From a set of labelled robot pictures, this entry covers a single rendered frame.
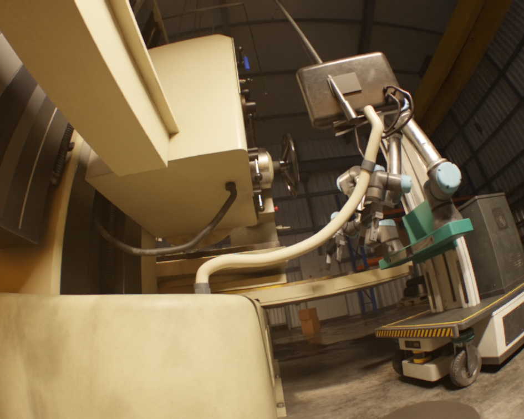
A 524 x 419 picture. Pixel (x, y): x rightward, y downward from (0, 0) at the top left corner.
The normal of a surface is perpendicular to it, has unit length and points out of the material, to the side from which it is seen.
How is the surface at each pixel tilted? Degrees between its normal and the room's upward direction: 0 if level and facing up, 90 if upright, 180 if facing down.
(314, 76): 109
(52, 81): 180
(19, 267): 90
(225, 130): 90
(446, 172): 98
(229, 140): 90
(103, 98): 180
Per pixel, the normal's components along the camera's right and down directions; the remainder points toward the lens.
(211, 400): 0.64, -0.39
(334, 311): -0.04, -0.39
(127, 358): 0.21, -0.41
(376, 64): -0.23, -0.02
